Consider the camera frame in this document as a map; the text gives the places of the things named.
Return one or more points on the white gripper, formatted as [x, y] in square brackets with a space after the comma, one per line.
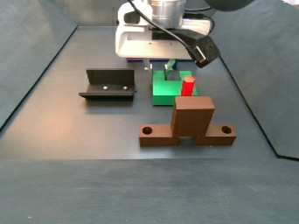
[139, 39]

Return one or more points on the green U-shaped block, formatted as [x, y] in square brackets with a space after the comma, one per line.
[165, 89]

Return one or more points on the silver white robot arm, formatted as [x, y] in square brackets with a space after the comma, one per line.
[159, 29]

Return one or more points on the purple board with cross slot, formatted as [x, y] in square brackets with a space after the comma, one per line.
[133, 59]

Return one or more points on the red hexagonal peg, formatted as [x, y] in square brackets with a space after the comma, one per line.
[187, 85]

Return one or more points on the brown T-shaped block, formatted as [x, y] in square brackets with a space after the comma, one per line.
[192, 112]

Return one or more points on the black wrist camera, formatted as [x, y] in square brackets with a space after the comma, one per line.
[199, 46]

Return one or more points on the black angle bracket fixture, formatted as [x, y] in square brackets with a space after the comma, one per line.
[109, 84]

